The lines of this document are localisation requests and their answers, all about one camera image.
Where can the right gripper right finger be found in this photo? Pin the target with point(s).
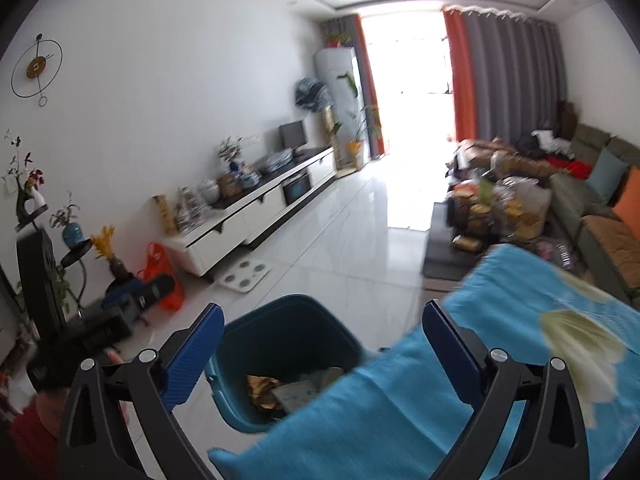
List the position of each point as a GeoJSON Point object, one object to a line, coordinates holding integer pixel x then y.
{"type": "Point", "coordinates": [550, 442]}

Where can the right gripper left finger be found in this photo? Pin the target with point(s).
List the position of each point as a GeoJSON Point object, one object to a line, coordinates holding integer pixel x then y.
{"type": "Point", "coordinates": [95, 442]}

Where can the gold foil snack wrapper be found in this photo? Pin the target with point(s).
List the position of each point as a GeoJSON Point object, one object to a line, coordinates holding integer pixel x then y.
{"type": "Point", "coordinates": [260, 390]}

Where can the white dotted paper bag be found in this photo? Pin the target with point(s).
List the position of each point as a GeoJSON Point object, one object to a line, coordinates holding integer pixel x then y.
{"type": "Point", "coordinates": [296, 395]}

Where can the teal trash bin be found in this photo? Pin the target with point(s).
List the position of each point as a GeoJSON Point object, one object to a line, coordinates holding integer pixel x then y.
{"type": "Point", "coordinates": [287, 338]}

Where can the person's left hand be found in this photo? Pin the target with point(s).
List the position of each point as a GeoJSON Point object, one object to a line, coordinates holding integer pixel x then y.
{"type": "Point", "coordinates": [50, 408]}

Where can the black plant stand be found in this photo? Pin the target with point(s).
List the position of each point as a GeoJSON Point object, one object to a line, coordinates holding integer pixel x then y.
{"type": "Point", "coordinates": [46, 294]}

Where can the orange plastic bag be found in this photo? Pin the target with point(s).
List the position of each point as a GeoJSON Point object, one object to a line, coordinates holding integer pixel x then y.
{"type": "Point", "coordinates": [157, 264]}

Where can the white bathroom scale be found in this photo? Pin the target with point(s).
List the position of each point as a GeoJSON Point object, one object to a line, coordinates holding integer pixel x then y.
{"type": "Point", "coordinates": [245, 275]}

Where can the blue floral tablecloth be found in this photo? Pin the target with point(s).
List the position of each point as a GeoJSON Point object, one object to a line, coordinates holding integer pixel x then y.
{"type": "Point", "coordinates": [398, 416]}

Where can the white TV cabinet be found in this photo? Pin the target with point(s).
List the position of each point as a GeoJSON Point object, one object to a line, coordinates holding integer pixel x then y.
{"type": "Point", "coordinates": [248, 218]}

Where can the cluttered coffee table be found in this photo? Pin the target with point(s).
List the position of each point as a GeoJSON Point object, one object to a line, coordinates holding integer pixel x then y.
{"type": "Point", "coordinates": [515, 211]}

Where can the orange cushion left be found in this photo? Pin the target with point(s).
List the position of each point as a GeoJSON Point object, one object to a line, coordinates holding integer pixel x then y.
{"type": "Point", "coordinates": [627, 207]}

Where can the green sectional sofa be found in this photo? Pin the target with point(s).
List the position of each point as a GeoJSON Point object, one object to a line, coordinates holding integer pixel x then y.
{"type": "Point", "coordinates": [607, 245]}

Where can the teal cushion left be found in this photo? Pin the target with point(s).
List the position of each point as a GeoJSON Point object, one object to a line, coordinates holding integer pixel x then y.
{"type": "Point", "coordinates": [606, 175]}

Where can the small black monitor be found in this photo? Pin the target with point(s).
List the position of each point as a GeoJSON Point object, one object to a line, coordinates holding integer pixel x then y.
{"type": "Point", "coordinates": [293, 135]}

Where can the tall potted plant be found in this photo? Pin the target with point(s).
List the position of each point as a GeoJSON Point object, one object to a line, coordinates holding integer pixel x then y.
{"type": "Point", "coordinates": [359, 121]}

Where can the white standing air conditioner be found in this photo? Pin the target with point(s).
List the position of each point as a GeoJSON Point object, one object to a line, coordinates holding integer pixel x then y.
{"type": "Point", "coordinates": [329, 62]}

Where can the orange and grey curtain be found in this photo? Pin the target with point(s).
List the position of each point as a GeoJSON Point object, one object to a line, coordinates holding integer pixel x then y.
{"type": "Point", "coordinates": [508, 73]}

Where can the round wall clock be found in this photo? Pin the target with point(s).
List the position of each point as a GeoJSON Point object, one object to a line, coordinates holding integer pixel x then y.
{"type": "Point", "coordinates": [36, 69]}

